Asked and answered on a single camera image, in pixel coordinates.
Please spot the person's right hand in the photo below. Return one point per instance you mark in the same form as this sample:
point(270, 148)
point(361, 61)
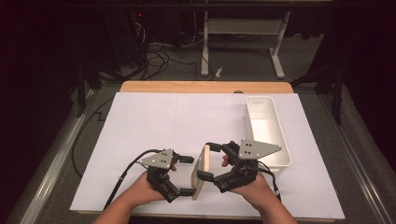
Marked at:
point(260, 193)

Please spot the grey metal floor rail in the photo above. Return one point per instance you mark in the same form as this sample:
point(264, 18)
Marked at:
point(358, 168)
point(49, 168)

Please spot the wooden table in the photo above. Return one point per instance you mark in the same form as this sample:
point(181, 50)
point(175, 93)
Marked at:
point(186, 87)

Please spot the person's left hand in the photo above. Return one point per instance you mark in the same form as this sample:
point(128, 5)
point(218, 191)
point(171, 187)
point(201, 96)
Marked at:
point(143, 191)

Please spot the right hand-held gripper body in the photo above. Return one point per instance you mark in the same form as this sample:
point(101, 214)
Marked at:
point(252, 149)

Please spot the long white plastic bin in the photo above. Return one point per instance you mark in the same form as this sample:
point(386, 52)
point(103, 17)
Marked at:
point(264, 124)

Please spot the black tripod stand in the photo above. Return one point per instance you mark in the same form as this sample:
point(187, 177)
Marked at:
point(336, 90)
point(85, 81)

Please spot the dark round table grommet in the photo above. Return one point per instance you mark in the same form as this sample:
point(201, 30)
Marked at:
point(238, 91)

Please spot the small white plug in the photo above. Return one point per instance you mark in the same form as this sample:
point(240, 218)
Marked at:
point(219, 72)

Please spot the white metal desk frame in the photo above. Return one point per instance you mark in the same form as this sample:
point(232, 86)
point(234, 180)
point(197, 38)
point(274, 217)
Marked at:
point(239, 26)

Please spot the dark computer tower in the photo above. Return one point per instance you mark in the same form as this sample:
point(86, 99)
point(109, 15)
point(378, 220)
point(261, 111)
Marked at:
point(127, 37)

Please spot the white foam board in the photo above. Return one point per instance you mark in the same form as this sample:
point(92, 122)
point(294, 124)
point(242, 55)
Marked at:
point(162, 124)

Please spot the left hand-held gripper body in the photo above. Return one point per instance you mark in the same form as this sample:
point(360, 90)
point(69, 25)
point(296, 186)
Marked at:
point(158, 158)

